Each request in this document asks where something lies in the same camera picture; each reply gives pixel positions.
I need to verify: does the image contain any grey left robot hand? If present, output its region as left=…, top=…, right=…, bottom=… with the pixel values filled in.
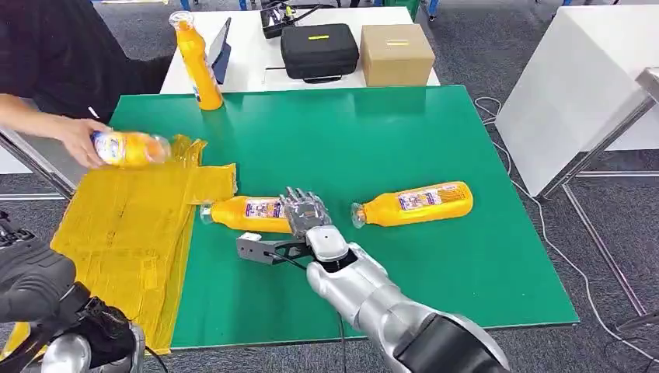
left=0, top=211, right=78, bottom=324

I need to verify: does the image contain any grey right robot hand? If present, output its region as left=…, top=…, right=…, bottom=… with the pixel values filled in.
left=279, top=186, right=351, bottom=264

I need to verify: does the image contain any orange drink bottle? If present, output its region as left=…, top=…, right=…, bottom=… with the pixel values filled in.
left=168, top=10, right=225, bottom=112
left=91, top=131, right=173, bottom=169
left=199, top=194, right=295, bottom=235
left=350, top=180, right=475, bottom=229

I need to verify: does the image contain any green table mat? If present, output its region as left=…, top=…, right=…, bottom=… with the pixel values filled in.
left=110, top=85, right=581, bottom=351

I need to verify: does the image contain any yellow plastic sheet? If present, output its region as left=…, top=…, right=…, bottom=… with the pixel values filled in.
left=0, top=134, right=239, bottom=361

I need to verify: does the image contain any person's hand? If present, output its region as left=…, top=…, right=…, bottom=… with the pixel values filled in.
left=51, top=117, right=113, bottom=169

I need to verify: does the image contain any black carrying case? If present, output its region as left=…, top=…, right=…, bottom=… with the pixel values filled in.
left=280, top=23, right=361, bottom=85

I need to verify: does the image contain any brown cardboard box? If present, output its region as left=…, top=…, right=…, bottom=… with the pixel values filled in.
left=359, top=23, right=437, bottom=88

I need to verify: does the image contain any dark tablet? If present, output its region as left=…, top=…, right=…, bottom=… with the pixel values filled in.
left=207, top=16, right=233, bottom=85

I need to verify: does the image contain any person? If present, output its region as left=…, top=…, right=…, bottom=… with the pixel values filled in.
left=0, top=0, right=175, bottom=126

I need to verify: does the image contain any white table with metal legs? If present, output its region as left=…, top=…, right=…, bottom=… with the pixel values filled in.
left=494, top=4, right=659, bottom=318

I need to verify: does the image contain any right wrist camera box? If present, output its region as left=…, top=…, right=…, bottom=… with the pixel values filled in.
left=235, top=232, right=313, bottom=267

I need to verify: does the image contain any grey metal table frame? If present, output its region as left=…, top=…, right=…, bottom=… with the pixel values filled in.
left=0, top=127, right=77, bottom=202

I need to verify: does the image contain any white floor cable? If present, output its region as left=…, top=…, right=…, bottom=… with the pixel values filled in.
left=472, top=96, right=659, bottom=363

